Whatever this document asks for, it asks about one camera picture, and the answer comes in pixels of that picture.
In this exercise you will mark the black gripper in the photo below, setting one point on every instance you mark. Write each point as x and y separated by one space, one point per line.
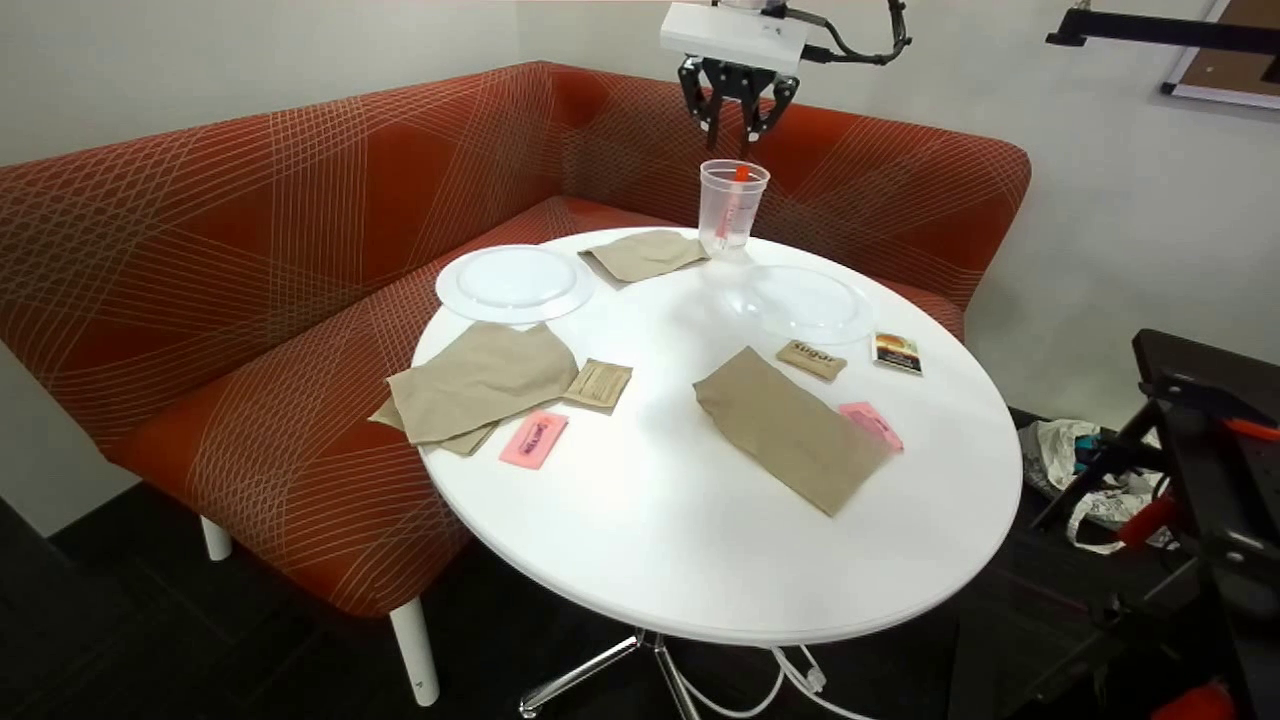
740 79

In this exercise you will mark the orange and white marker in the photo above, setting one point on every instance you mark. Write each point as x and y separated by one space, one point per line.
751 173

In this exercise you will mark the clear plastic cup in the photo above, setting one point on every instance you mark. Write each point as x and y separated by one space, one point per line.
735 213

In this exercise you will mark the brown sugar packet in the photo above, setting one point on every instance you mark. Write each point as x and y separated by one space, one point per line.
811 362
598 384

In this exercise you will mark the tea bag packet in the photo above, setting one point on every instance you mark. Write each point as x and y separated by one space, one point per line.
898 355

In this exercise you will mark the large brown paper napkin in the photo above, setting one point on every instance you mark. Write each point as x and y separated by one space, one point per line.
794 431

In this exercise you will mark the pink sweetener packet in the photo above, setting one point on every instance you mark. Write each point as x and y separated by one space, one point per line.
874 424
533 441

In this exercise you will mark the black horizontal mounting bar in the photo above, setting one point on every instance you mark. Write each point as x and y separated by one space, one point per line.
1145 26

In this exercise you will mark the white cloth bag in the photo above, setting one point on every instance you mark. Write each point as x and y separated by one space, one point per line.
1066 452

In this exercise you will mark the framed cork board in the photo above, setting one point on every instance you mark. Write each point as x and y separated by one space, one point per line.
1240 65

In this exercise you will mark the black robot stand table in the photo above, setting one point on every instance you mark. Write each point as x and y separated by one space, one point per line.
1202 382

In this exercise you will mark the orange patterned sofa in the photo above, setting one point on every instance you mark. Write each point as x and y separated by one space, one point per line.
227 307

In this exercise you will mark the chrome table base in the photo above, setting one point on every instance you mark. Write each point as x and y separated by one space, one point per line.
586 668

